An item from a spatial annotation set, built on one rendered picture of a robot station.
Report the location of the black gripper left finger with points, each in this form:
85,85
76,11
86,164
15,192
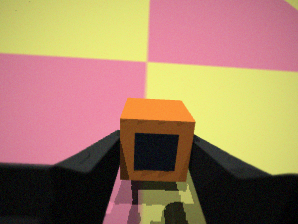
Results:
76,190

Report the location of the orange block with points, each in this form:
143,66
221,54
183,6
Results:
156,138

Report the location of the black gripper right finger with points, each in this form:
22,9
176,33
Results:
231,191

